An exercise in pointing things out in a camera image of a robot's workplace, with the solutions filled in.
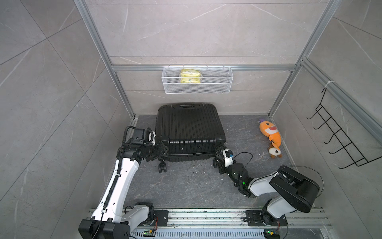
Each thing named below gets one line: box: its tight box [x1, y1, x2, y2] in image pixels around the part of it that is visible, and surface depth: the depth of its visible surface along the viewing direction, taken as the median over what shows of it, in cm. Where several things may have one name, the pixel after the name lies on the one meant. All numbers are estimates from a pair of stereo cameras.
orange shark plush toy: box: [259, 119, 283, 151], surface depth 103 cm
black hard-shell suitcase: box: [155, 102, 226, 174], surface depth 81 cm
